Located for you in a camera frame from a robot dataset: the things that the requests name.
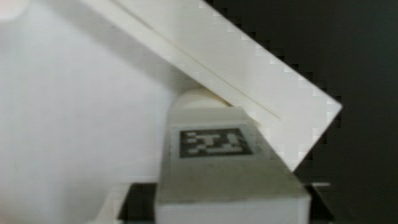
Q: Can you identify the white leg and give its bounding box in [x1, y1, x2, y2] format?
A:
[154, 89, 310, 224]

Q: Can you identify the white square tabletop tray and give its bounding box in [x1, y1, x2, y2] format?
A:
[0, 0, 340, 224]

